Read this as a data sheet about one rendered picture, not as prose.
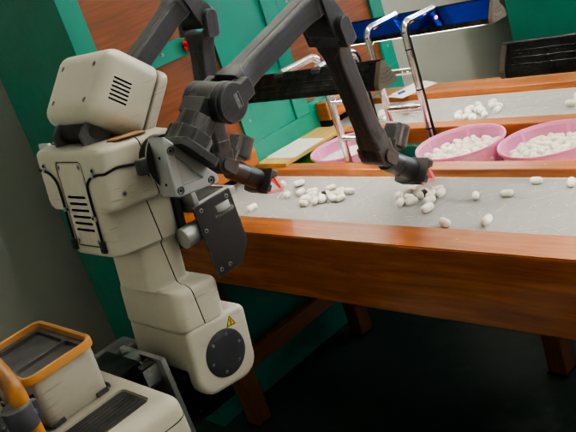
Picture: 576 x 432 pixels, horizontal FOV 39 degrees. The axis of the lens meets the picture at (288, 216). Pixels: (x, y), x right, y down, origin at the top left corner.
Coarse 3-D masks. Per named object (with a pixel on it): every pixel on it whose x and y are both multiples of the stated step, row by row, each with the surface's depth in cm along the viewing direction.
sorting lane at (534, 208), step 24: (240, 192) 267; (360, 192) 231; (384, 192) 225; (456, 192) 208; (480, 192) 203; (528, 192) 194; (552, 192) 190; (264, 216) 238; (288, 216) 231; (312, 216) 225; (336, 216) 219; (360, 216) 214; (384, 216) 208; (408, 216) 203; (432, 216) 199; (456, 216) 194; (480, 216) 190; (504, 216) 186; (528, 216) 182; (552, 216) 178
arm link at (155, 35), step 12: (168, 0) 196; (180, 0) 195; (192, 0) 197; (156, 12) 196; (168, 12) 194; (180, 12) 196; (192, 12) 198; (156, 24) 192; (168, 24) 194; (180, 24) 205; (192, 24) 203; (144, 36) 191; (156, 36) 192; (168, 36) 195; (132, 48) 190; (144, 48) 189; (156, 48) 192; (144, 60) 190
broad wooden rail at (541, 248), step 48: (288, 240) 210; (336, 240) 198; (384, 240) 188; (432, 240) 180; (480, 240) 172; (528, 240) 165; (288, 288) 221; (336, 288) 206; (384, 288) 193; (432, 288) 182; (480, 288) 172; (528, 288) 163
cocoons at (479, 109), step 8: (408, 104) 296; (480, 104) 269; (496, 104) 262; (568, 104) 241; (384, 112) 295; (408, 112) 290; (416, 112) 288; (456, 112) 267; (480, 112) 262; (496, 112) 258; (384, 120) 290
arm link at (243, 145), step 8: (232, 136) 220; (240, 136) 219; (248, 136) 220; (232, 144) 219; (240, 144) 219; (248, 144) 220; (240, 152) 219; (248, 152) 220; (224, 160) 213; (232, 160) 214; (224, 168) 213; (232, 168) 215
